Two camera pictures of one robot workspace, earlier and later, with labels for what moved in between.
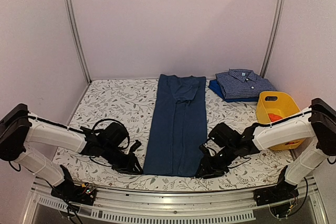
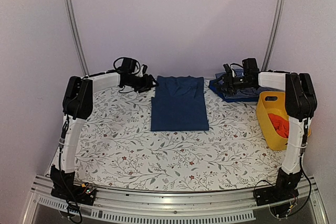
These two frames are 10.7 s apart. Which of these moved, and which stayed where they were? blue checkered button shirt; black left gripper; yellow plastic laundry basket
Moved: black left gripper
Stayed: yellow plastic laundry basket; blue checkered button shirt
